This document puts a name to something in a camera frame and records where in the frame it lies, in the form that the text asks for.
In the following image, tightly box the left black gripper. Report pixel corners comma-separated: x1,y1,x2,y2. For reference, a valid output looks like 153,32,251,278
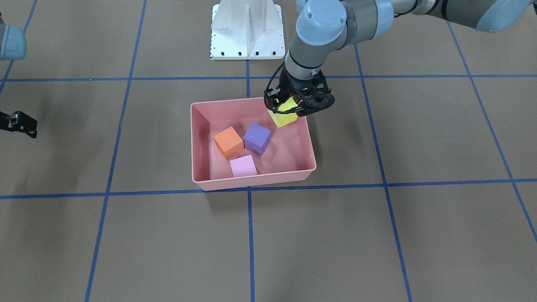
263,67,335,117

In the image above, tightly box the yellow foam block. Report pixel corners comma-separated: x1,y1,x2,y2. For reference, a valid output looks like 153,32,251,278
267,97,298,128

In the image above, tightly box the purple foam block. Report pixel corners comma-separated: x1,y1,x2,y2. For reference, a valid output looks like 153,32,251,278
243,123,272,155

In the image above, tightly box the orange foam block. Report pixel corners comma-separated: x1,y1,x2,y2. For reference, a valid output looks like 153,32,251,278
213,126,244,160

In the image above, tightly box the pink foam block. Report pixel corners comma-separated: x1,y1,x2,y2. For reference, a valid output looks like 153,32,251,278
229,155,258,177

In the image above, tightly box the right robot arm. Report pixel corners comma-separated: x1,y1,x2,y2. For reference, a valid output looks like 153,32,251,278
0,18,38,139

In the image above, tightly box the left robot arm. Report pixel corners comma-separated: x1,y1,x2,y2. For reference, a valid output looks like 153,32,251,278
263,0,536,117

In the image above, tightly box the pink plastic bin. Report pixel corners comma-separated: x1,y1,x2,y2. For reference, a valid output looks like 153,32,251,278
190,97,317,191

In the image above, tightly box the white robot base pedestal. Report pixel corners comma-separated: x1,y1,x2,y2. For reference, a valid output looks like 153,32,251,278
210,0,286,60

